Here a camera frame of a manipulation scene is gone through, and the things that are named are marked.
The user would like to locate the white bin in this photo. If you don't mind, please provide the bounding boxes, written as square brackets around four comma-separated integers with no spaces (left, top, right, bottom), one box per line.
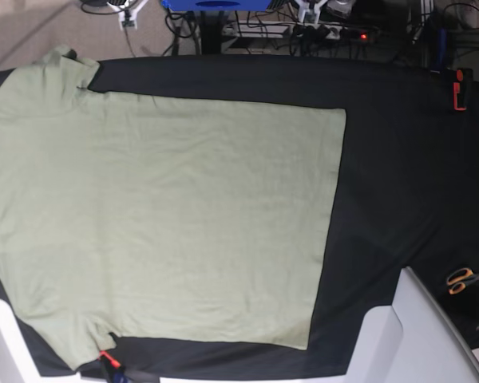
[344,267,479,382]
[0,299,41,383]

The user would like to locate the black power strip red light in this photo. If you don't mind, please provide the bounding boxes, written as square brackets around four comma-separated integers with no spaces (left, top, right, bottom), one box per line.
[339,27,380,44]

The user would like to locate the red black clamp right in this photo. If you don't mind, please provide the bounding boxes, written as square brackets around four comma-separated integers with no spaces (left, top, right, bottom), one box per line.
[453,68,473,112]

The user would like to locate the white bin right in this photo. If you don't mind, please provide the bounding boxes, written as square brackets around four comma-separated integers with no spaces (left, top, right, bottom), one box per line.
[344,267,479,382]

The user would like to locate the black table cloth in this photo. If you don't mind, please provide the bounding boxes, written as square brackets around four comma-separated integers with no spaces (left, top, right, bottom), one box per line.
[0,55,479,381]

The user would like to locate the white bin left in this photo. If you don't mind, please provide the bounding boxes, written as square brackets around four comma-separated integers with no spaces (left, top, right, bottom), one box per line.
[0,299,41,383]

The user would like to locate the red black clamp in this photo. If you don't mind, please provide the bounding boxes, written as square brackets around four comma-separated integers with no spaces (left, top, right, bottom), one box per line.
[453,68,473,112]
[99,351,129,383]

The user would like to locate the red black clamp bottom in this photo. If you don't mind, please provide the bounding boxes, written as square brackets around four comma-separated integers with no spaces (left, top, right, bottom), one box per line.
[99,351,129,383]

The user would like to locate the orange handled scissors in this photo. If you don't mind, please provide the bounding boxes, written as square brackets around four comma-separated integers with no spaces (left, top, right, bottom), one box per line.
[445,267,479,295]

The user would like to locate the blue plastic box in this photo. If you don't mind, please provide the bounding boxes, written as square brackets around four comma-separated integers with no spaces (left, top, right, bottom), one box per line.
[161,0,271,12]

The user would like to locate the light green T-shirt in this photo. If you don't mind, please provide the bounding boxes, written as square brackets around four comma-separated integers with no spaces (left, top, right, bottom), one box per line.
[0,47,346,369]

